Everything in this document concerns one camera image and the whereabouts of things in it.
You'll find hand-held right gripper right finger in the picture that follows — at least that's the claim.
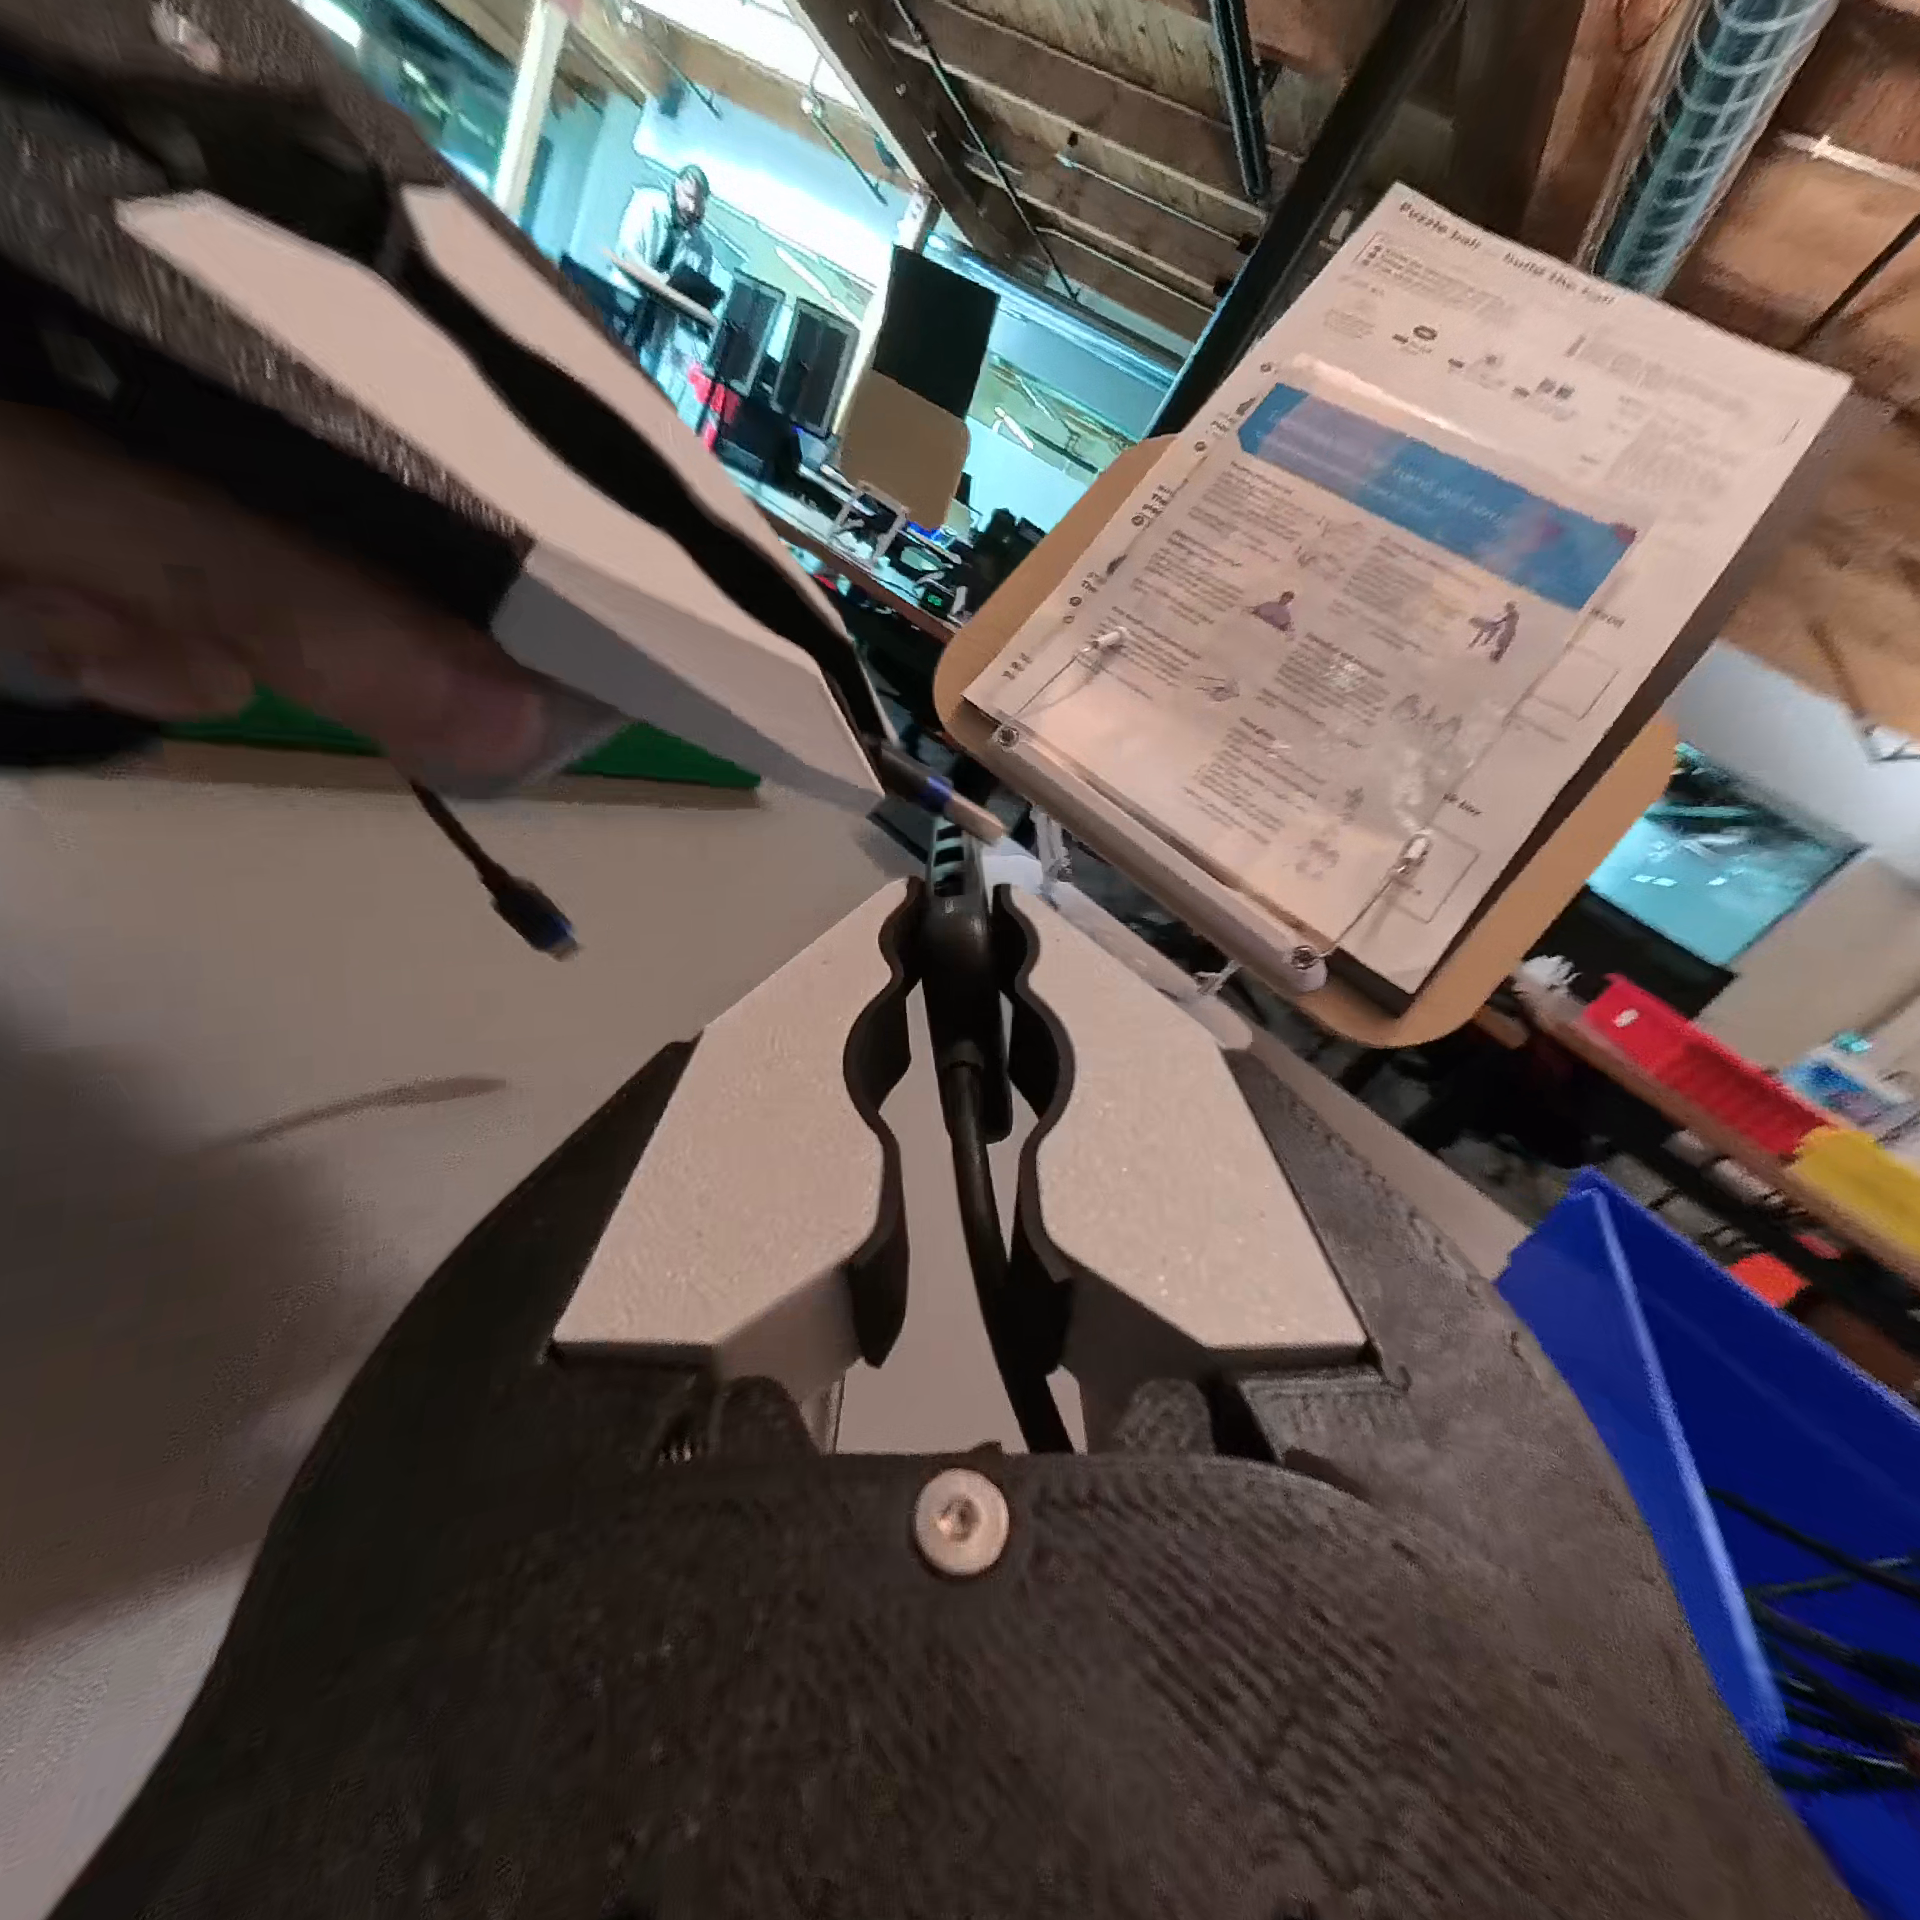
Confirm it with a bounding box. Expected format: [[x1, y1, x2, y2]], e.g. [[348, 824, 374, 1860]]
[[995, 884, 1375, 1419]]

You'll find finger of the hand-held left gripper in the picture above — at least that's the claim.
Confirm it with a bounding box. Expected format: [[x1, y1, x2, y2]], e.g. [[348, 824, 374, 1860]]
[[117, 187, 890, 815], [390, 180, 890, 740]]

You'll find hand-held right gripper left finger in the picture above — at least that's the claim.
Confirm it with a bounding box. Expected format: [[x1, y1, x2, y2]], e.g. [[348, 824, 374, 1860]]
[[552, 882, 921, 1445]]

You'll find black hub cable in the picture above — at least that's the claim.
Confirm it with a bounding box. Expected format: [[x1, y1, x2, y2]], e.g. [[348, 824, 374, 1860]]
[[943, 1050, 1080, 1454]]

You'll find black usb cable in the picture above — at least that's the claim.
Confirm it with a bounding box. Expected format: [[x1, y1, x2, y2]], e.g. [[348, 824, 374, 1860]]
[[403, 750, 1010, 965]]

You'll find green plastic bin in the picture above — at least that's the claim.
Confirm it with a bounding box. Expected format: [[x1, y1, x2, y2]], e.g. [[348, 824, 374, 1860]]
[[163, 685, 765, 792]]

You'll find blue plastic bin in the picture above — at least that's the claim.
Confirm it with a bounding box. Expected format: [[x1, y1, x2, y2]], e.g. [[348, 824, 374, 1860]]
[[1494, 1166, 1920, 1920]]

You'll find person's left hand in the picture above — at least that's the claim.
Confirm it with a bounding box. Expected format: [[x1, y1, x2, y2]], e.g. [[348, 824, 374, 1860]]
[[0, 404, 624, 800]]

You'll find black computer monitor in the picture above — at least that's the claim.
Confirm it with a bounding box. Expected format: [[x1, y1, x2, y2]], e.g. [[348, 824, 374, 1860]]
[[708, 274, 786, 404], [776, 295, 861, 440]]

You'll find wooden document stand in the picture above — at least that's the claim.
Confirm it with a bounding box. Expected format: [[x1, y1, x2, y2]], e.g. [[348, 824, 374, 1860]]
[[828, 365, 973, 560]]

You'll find wooden edged work table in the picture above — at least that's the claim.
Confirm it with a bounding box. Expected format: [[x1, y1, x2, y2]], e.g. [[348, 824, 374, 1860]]
[[746, 471, 970, 644]]

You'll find black panel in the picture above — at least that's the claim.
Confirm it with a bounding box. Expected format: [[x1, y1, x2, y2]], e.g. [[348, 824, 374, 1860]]
[[875, 246, 1003, 413]]

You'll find red plastic bin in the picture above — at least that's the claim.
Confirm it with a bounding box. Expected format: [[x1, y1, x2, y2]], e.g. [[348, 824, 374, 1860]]
[[1583, 972, 1840, 1159]]

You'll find blue header instruction sheet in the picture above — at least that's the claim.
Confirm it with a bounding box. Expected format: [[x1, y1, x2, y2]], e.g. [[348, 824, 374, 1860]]
[[965, 355, 1653, 978]]

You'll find large dark screen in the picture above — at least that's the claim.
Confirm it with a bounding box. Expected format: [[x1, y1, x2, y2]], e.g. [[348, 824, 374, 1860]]
[[1587, 742, 1866, 969]]

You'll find yellow plastic bin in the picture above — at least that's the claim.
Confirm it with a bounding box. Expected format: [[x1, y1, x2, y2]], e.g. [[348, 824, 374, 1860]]
[[1783, 1122, 1920, 1279]]

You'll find white instruction sheet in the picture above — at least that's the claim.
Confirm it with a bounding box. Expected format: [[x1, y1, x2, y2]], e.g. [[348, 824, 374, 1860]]
[[1171, 183, 1858, 1014]]

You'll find black metal post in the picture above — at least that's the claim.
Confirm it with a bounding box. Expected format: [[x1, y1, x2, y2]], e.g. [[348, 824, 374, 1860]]
[[1146, 0, 1465, 440]]

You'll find silver spiral air duct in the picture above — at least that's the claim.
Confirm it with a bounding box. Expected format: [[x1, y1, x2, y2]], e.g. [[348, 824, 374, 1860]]
[[1597, 0, 1845, 297]]

